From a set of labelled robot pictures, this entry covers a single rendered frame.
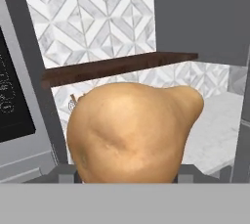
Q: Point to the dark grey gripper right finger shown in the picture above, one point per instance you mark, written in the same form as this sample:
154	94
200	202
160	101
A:
190	171

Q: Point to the grey oven with black window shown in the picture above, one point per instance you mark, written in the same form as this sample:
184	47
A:
19	156

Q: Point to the grey tall cabinet panel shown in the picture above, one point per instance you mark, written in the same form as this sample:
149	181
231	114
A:
242	143

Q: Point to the dark grey cabinet side panel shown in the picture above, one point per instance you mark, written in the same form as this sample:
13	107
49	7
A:
35	65

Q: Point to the dark wooden wall shelf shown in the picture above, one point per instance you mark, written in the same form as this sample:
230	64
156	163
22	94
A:
114	66

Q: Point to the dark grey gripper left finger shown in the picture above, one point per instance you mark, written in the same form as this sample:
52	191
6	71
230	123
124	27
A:
65	170

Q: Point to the small brown and white object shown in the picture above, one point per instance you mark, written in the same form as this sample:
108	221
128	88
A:
73	101

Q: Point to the grey wall cupboard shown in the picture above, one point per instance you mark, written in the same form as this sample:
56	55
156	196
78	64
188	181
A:
201	16

